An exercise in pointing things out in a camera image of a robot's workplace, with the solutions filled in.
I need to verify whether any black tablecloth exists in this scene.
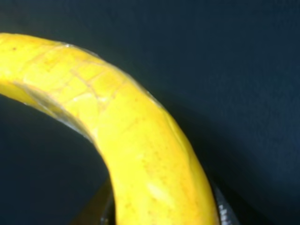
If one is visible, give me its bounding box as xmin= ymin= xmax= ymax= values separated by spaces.
xmin=0 ymin=0 xmax=300 ymax=225

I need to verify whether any yellow banana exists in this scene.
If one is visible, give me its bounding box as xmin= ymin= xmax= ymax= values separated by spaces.
xmin=0 ymin=33 xmax=220 ymax=225

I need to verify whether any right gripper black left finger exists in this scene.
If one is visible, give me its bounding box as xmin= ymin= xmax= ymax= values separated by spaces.
xmin=70 ymin=178 xmax=116 ymax=225

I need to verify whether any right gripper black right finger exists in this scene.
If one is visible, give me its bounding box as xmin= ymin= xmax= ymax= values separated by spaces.
xmin=212 ymin=182 xmax=239 ymax=225

